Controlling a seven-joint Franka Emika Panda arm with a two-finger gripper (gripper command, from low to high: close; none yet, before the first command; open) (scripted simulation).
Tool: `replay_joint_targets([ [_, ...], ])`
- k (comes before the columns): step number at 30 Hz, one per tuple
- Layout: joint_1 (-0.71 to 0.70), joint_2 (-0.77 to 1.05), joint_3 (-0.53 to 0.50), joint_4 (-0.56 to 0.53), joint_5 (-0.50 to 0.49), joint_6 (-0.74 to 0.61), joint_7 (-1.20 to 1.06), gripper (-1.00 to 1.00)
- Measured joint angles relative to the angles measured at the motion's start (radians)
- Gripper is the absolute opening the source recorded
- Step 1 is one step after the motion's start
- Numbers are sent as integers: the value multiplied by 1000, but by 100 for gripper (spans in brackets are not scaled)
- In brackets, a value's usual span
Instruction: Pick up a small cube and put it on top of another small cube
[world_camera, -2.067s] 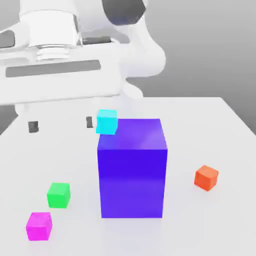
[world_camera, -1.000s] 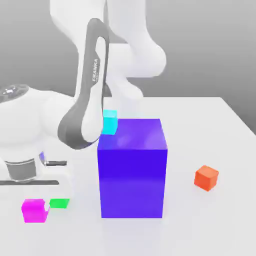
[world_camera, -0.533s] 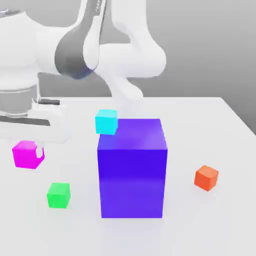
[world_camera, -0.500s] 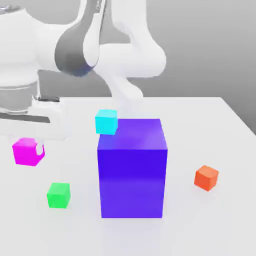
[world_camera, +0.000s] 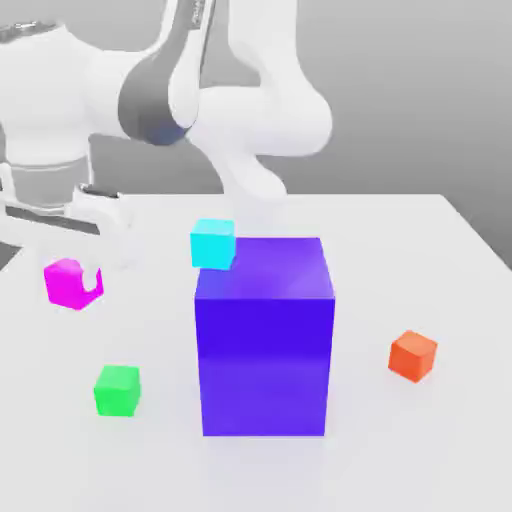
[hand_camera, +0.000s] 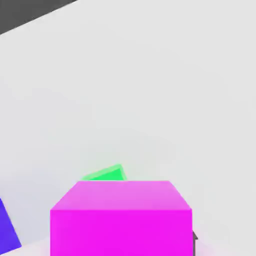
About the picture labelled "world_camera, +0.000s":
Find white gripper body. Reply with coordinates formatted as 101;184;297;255
0;200;134;259

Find small magenta cube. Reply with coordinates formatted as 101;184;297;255
43;257;105;312

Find small green cube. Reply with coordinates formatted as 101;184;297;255
93;364;142;418

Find small cyan cube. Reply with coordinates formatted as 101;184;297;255
189;218;237;271

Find small orange cube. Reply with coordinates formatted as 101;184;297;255
387;329;439;384

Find large purple box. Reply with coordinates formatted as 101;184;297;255
193;236;336;438

